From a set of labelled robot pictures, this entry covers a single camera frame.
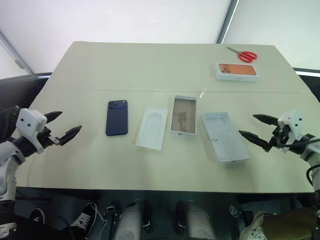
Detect olive trouser leg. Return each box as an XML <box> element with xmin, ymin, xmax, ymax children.
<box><xmin>259</xmin><ymin>208</ymin><xmax>319</xmax><ymax>240</ymax></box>

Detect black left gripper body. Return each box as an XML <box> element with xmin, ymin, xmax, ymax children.
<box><xmin>37</xmin><ymin>126</ymin><xmax>61</xmax><ymax>151</ymax></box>

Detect red-handled scissors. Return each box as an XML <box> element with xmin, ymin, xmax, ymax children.
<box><xmin>226</xmin><ymin>46</ymin><xmax>258</xmax><ymax>63</ymax></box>

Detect black and white sneaker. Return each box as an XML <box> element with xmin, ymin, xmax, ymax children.
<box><xmin>70</xmin><ymin>201</ymin><xmax>100</xmax><ymax>239</ymax></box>

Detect grey rounded robot leg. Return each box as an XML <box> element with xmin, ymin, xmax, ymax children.
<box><xmin>186</xmin><ymin>201</ymin><xmax>217</xmax><ymax>240</ymax></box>
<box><xmin>114</xmin><ymin>201</ymin><xmax>142</xmax><ymax>240</ymax></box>

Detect sealed orange-print phone box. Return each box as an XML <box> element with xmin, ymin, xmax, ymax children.
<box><xmin>215</xmin><ymin>62</ymin><xmax>261</xmax><ymax>83</ymax></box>

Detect white moulded insert tray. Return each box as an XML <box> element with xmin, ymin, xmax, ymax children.
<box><xmin>135</xmin><ymin>106</ymin><xmax>169</xmax><ymax>152</ymax></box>

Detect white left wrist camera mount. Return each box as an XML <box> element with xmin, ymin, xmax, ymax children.
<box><xmin>15</xmin><ymin>107</ymin><xmax>48</xmax><ymax>154</ymax></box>

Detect grey metal frame bar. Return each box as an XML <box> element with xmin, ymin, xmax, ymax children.
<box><xmin>216</xmin><ymin>0</ymin><xmax>240</xmax><ymax>45</ymax></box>
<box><xmin>0</xmin><ymin>29</ymin><xmax>35</xmax><ymax>76</ymax></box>

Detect dark blue smartphone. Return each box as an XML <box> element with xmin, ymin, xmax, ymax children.
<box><xmin>105</xmin><ymin>99</ymin><xmax>129</xmax><ymax>137</ymax></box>

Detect black shoe with white mark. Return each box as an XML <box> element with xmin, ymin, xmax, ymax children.
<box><xmin>29</xmin><ymin>207</ymin><xmax>46</xmax><ymax>226</ymax></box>

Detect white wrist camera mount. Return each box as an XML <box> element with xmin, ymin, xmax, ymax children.
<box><xmin>15</xmin><ymin>107</ymin><xmax>48</xmax><ymax>154</ymax></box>
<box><xmin>277</xmin><ymin>109</ymin><xmax>305</xmax><ymax>153</ymax></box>

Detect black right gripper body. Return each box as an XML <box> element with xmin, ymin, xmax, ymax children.
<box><xmin>268</xmin><ymin>124</ymin><xmax>292</xmax><ymax>151</ymax></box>

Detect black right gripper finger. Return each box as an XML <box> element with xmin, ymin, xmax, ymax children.
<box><xmin>252</xmin><ymin>114</ymin><xmax>279</xmax><ymax>126</ymax></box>
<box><xmin>238</xmin><ymin>129</ymin><xmax>272</xmax><ymax>152</ymax></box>

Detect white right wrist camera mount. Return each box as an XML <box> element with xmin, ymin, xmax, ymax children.
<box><xmin>277</xmin><ymin>109</ymin><xmax>305</xmax><ymax>153</ymax></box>

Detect white box with brown inside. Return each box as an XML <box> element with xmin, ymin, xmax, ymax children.
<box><xmin>170</xmin><ymin>94</ymin><xmax>198</xmax><ymax>141</ymax></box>

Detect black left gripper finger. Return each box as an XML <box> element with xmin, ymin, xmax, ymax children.
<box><xmin>58</xmin><ymin>125</ymin><xmax>83</xmax><ymax>147</ymax></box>
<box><xmin>44</xmin><ymin>111</ymin><xmax>63</xmax><ymax>124</ymax></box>

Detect large empty white box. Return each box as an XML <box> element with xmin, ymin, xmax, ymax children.
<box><xmin>201</xmin><ymin>111</ymin><xmax>251</xmax><ymax>165</ymax></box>

